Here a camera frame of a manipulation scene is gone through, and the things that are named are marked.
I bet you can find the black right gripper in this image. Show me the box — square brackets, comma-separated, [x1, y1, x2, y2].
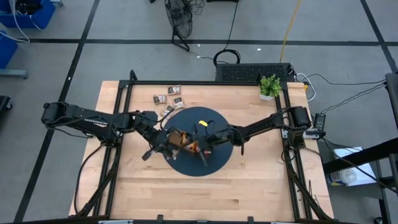
[191, 127, 240, 168]

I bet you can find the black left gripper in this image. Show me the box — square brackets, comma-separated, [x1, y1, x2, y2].
[147, 129, 180, 161]

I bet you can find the wooden compartment box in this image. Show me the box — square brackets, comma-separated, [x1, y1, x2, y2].
[167, 129, 201, 155]

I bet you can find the round dark blue placemat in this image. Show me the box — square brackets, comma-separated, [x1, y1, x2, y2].
[162, 106, 234, 177]

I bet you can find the black computer tower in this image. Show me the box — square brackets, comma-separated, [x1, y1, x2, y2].
[215, 62, 295, 83]

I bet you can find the green plant in white pot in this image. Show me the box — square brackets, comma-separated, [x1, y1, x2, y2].
[259, 73, 283, 101]

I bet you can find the black power adapter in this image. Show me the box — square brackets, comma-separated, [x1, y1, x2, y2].
[313, 112, 327, 139]

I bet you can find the black floor fan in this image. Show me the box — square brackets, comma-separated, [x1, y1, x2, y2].
[164, 0, 193, 52]

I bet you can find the black chair caster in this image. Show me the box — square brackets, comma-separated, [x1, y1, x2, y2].
[0, 95, 13, 113]

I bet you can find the blue plastic bin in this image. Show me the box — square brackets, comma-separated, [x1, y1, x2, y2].
[0, 30, 19, 70]
[0, 0, 57, 30]

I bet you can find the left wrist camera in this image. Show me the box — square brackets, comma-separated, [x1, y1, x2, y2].
[142, 148, 158, 162]

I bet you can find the coiled black cable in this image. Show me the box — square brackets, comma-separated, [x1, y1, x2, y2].
[213, 0, 242, 67]

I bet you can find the white cable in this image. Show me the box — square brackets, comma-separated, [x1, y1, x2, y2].
[295, 72, 317, 103]

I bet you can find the yellow power cable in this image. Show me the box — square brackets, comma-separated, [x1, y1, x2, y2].
[279, 0, 302, 64]

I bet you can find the black floor cable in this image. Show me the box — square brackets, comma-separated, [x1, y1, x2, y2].
[320, 82, 388, 114]

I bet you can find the black desk frame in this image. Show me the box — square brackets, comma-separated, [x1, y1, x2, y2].
[322, 72, 398, 224]

